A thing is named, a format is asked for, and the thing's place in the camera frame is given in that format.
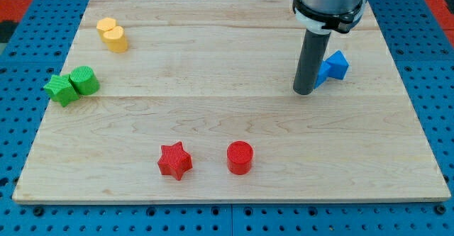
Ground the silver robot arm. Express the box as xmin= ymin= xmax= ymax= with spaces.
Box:
xmin=292 ymin=0 xmax=367 ymax=35

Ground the red star block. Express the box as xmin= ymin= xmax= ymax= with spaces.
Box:
xmin=157 ymin=142 xmax=192 ymax=181

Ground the green star block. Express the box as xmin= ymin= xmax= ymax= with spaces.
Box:
xmin=43 ymin=75 xmax=79 ymax=107

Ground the light wooden board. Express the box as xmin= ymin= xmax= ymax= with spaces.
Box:
xmin=12 ymin=0 xmax=450 ymax=205

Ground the red cylinder block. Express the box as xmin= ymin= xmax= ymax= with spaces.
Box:
xmin=226 ymin=141 xmax=253 ymax=175

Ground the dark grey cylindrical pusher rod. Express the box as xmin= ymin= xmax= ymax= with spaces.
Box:
xmin=293 ymin=30 xmax=331 ymax=95

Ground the blue triangle block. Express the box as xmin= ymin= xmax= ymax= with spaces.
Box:
xmin=325 ymin=50 xmax=350 ymax=80

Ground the yellow heart block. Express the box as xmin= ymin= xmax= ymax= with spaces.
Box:
xmin=103 ymin=26 xmax=128 ymax=53

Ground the green cylinder block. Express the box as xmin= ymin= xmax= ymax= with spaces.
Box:
xmin=70 ymin=65 xmax=100 ymax=96

